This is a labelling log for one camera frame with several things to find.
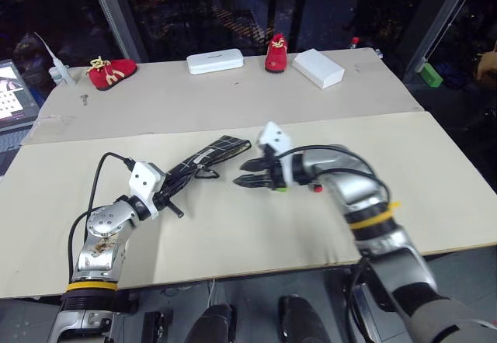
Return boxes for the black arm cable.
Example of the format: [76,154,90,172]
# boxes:
[68,151,135,282]
[276,144,391,205]

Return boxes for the white squeeze bottle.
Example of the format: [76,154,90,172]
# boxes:
[33,31,78,87]

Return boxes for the white rectangular box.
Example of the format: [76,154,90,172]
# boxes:
[291,48,346,90]

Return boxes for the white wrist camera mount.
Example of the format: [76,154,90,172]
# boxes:
[257,121,297,189]
[129,161,167,220]

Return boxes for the laptop computer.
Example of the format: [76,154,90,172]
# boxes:
[0,58,40,178]

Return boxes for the green plastic object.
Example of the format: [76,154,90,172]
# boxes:
[420,62,444,88]

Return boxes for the red shoe with toe view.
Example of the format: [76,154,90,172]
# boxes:
[264,33,290,74]

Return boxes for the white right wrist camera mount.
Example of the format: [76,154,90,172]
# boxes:
[257,121,297,189]

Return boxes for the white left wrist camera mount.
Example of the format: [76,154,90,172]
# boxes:
[129,161,167,220]

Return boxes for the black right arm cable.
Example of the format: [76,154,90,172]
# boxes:
[276,144,391,205]

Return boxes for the yellow zip tie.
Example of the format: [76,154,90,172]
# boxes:
[348,200,401,230]

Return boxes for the black grid pouch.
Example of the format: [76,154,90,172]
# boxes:
[162,134,252,201]

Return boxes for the brown cardboard object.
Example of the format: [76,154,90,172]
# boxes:
[475,41,497,83]

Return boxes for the grey metal post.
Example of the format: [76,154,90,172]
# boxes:
[84,0,149,64]

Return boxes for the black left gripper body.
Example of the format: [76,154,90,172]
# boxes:
[152,184,172,211]

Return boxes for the red shoe with side view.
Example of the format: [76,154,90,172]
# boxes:
[86,57,139,92]

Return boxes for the black bracket under table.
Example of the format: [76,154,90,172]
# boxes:
[141,310,174,343]

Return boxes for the white rounded case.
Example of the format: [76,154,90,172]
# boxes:
[186,48,245,76]

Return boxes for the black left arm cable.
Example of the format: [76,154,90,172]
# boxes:
[68,151,135,282]

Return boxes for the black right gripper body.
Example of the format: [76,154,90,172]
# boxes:
[263,144,287,191]

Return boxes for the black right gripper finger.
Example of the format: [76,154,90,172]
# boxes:
[232,175,275,190]
[240,157,273,174]

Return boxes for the dark rounded shape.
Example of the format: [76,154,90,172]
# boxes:
[184,303,238,343]
[276,294,332,343]

